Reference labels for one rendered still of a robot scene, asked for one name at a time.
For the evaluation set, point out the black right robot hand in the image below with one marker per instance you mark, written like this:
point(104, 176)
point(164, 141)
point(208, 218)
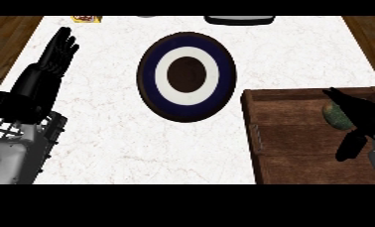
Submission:
point(359, 118)

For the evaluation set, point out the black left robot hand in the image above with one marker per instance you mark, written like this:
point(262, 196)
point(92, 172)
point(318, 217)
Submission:
point(43, 69)

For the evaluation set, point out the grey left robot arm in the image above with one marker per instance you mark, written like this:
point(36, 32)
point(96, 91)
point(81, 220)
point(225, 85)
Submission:
point(22, 151)

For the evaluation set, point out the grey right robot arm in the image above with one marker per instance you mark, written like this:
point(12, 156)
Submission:
point(372, 158)

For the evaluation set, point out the green squash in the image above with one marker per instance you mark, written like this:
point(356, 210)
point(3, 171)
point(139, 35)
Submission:
point(335, 117)

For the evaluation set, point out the brown wooden tray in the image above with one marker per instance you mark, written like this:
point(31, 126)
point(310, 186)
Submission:
point(307, 138)

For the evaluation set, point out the blue and white plate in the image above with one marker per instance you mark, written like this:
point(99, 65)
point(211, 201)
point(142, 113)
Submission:
point(186, 76)

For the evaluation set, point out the yellow packet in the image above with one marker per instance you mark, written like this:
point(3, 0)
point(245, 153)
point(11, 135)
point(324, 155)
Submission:
point(87, 19)

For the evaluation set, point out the black and white appliance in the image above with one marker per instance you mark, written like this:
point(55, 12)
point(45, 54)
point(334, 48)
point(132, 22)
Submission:
point(239, 20)

